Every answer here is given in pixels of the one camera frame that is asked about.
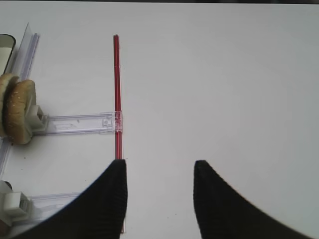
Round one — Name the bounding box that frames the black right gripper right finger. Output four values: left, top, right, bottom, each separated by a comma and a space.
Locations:
193, 160, 307, 239

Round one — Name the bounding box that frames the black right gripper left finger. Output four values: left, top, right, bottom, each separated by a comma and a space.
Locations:
16, 159, 128, 239

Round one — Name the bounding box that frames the white pusher behind patties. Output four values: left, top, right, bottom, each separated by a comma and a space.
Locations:
0, 180, 33, 227

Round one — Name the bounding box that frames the white pusher behind buns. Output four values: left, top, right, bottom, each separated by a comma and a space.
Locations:
24, 101, 48, 135

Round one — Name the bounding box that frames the right red strip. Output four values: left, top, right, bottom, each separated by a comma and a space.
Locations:
113, 34, 127, 234

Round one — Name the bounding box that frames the rear sesame bun top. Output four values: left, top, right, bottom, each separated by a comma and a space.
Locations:
4, 80, 36, 145

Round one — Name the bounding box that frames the sesame bun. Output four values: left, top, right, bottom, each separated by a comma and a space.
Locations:
4, 80, 36, 145
0, 73, 19, 137

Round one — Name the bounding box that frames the front sesame bun top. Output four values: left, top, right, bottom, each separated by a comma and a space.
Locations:
0, 73, 19, 137

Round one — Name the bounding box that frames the beige metal tray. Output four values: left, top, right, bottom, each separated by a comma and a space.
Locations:
0, 33, 16, 75

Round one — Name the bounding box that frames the lower right clear rail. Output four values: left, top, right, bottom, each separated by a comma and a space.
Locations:
25, 192, 80, 224

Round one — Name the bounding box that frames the upper right clear rail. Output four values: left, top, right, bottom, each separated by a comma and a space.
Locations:
43, 112, 123, 135

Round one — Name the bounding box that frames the right long clear rail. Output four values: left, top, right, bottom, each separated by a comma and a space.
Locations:
0, 23, 40, 178

